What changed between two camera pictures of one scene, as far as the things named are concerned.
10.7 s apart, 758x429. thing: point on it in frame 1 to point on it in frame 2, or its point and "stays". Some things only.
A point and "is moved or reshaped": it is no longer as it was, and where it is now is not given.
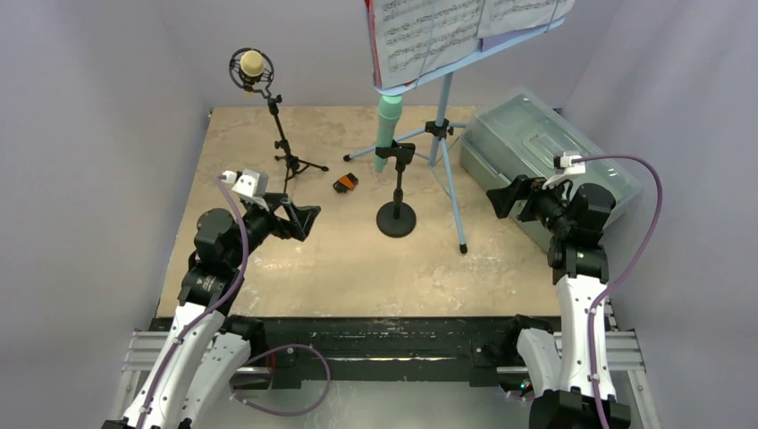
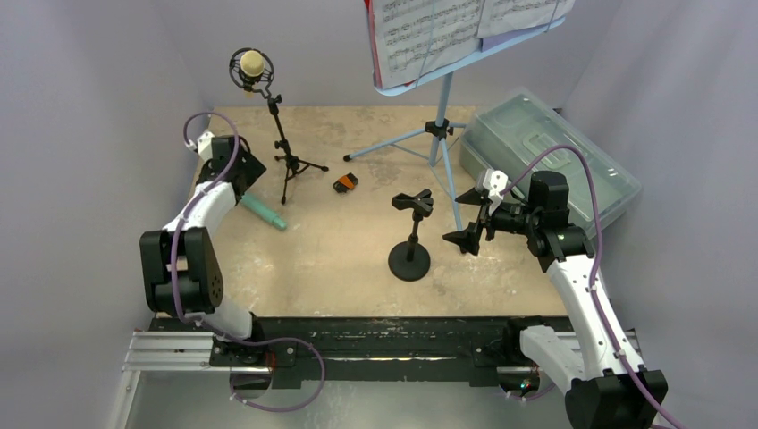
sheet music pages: (411, 37) stays
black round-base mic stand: (397, 219) to (410, 261)
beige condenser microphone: (252, 70) stays
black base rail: (307, 350) stays
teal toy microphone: (390, 111) is moved or reshaped
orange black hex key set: (345, 183) stays
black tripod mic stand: (292, 164) stays
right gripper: (526, 198) to (484, 216)
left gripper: (284, 228) to (252, 169)
